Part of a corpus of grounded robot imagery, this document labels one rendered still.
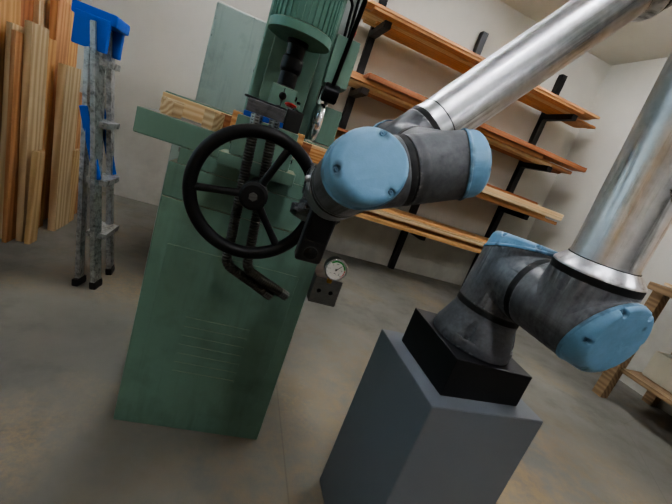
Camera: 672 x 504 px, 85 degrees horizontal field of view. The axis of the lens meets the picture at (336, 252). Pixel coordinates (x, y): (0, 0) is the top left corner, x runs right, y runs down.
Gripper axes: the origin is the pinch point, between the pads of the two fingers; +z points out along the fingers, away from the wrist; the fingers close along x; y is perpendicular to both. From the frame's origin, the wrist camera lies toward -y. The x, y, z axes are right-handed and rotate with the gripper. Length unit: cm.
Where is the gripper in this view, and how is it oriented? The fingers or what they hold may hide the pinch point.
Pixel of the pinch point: (306, 219)
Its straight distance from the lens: 75.8
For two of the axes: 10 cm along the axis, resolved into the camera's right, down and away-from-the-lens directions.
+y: 2.5, -9.6, 0.9
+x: -9.4, -2.6, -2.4
